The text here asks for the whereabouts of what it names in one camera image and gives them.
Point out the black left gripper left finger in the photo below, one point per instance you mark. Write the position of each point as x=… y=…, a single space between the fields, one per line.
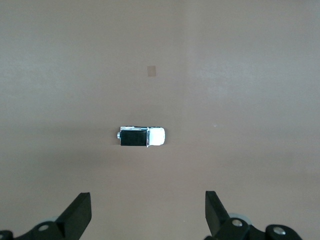
x=75 y=215

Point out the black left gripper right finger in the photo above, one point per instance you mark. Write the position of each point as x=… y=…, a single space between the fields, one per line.
x=215 y=215

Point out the white jeep toy black roof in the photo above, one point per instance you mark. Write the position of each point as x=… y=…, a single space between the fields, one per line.
x=155 y=137

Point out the brown tape patch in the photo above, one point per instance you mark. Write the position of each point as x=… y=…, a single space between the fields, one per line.
x=151 y=70

